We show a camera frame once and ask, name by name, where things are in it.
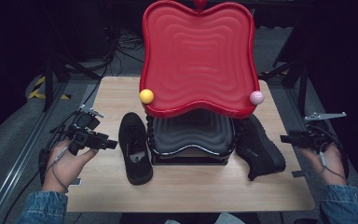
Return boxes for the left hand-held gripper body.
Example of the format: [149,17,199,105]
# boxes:
[55,105,110,157]

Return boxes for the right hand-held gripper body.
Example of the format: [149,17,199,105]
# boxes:
[290,111,348,152]

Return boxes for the black shoe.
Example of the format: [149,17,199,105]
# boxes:
[117,111,154,187]
[235,114,287,182]

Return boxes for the person's right hand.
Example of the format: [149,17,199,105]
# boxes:
[299,143,350,187]

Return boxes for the person's left hand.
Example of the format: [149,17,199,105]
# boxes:
[41,139,99,194]

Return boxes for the black tripod stand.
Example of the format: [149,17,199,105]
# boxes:
[258,55,312,117]
[41,53,103,113]

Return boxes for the yellow and black floor tape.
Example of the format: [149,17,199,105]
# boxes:
[27,76,72,101]

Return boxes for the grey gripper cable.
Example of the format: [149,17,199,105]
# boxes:
[319,142,348,182]
[50,145,71,193]

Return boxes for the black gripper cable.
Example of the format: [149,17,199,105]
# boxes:
[38,111,82,185]
[310,123,351,180]

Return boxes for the black floor cables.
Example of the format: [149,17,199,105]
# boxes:
[81,27,145,106]

